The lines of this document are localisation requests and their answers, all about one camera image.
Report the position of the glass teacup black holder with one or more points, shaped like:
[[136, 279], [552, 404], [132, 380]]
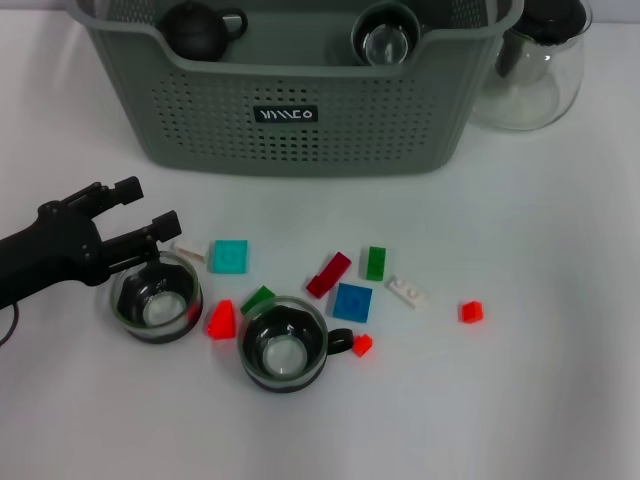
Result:
[[385, 37], [282, 345], [160, 310]]

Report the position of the orange-red slope brick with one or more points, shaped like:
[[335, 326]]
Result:
[[221, 322]]

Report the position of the dark red long brick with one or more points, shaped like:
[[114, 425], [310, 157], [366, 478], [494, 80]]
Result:
[[330, 275]]

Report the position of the blue square plate brick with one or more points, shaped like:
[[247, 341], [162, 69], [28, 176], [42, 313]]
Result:
[[352, 302]]

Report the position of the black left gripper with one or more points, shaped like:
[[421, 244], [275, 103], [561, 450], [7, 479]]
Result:
[[45, 250]]

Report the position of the small orange-red brick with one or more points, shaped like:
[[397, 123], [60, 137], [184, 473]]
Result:
[[471, 312], [363, 346]]

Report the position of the green rectangular brick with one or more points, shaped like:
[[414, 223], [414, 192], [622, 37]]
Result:
[[257, 297], [376, 262]]

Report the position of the black clay teapot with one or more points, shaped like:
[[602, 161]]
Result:
[[192, 32]]

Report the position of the grey-green perforated storage bin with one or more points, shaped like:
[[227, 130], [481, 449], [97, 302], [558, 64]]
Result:
[[350, 135]]

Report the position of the teal square plate brick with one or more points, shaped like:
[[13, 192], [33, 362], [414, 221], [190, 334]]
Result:
[[228, 256]]

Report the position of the white flat brick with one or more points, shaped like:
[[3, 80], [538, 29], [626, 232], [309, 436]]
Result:
[[407, 292], [190, 249]]

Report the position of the glass carafe black lid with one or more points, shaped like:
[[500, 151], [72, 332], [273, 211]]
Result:
[[540, 85]]

